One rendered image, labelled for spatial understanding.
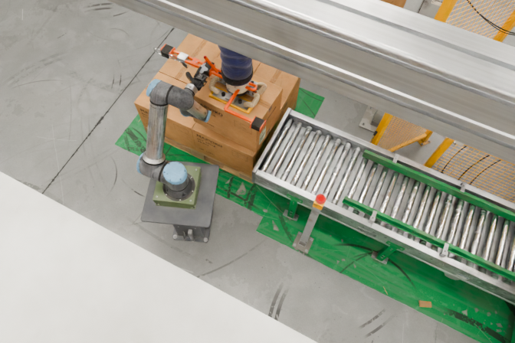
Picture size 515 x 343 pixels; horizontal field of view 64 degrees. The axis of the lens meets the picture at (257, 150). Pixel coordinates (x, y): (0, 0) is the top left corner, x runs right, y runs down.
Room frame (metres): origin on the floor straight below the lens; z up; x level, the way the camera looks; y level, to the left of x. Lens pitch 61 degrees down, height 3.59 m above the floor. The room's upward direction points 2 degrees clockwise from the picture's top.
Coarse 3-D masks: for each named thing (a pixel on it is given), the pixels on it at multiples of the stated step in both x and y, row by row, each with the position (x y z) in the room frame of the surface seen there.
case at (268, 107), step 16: (208, 80) 1.96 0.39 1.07; (208, 96) 1.81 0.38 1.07; (240, 96) 1.82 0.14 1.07; (272, 96) 1.83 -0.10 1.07; (224, 112) 1.69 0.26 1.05; (240, 112) 1.68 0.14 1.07; (256, 112) 1.69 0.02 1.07; (272, 112) 1.78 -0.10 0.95; (208, 128) 1.77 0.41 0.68; (224, 128) 1.70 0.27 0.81; (240, 128) 1.63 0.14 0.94; (240, 144) 1.63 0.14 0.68; (256, 144) 1.56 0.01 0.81
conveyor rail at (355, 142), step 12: (300, 120) 1.95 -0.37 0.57; (312, 120) 1.94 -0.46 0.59; (324, 132) 1.86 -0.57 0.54; (336, 132) 1.82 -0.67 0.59; (360, 144) 1.72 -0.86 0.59; (372, 144) 1.73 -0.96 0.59; (384, 156) 1.63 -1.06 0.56; (420, 168) 1.51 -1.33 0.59; (444, 180) 1.42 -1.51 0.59; (456, 180) 1.42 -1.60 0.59; (468, 192) 1.33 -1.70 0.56; (480, 192) 1.32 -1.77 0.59; (504, 204) 1.23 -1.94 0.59
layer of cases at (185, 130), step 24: (192, 48) 2.75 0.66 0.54; (216, 48) 2.76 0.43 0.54; (168, 72) 2.45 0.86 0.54; (192, 72) 2.46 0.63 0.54; (264, 72) 2.49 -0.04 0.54; (144, 96) 2.16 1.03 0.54; (288, 96) 2.23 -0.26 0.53; (144, 120) 2.07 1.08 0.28; (168, 120) 1.94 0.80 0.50; (192, 120) 1.93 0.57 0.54; (192, 144) 1.85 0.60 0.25; (216, 144) 1.74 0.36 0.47; (264, 144) 1.79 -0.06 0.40; (240, 168) 1.64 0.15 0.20
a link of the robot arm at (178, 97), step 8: (176, 88) 1.45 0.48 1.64; (168, 96) 1.39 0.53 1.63; (176, 96) 1.40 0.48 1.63; (184, 96) 1.41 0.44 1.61; (192, 96) 1.45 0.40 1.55; (176, 104) 1.37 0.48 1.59; (184, 104) 1.38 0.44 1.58; (192, 104) 1.42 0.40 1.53; (192, 112) 1.47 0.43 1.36; (200, 112) 1.53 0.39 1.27; (208, 112) 1.64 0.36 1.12
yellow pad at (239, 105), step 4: (220, 88) 1.88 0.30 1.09; (212, 92) 1.84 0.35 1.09; (220, 92) 1.84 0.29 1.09; (224, 92) 1.82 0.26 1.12; (212, 96) 1.80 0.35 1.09; (216, 96) 1.80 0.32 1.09; (220, 96) 1.79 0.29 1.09; (224, 96) 1.80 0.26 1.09; (220, 100) 1.76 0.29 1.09; (224, 100) 1.76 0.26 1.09; (236, 100) 1.76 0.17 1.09; (240, 100) 1.75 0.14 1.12; (244, 100) 1.77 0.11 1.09; (248, 100) 1.77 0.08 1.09; (232, 104) 1.73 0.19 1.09; (236, 104) 1.73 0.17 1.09; (240, 104) 1.73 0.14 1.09; (236, 108) 1.71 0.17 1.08; (240, 108) 1.70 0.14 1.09; (244, 108) 1.70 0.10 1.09; (248, 108) 1.70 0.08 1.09; (252, 108) 1.71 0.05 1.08; (244, 112) 1.68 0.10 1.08; (248, 112) 1.67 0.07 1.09
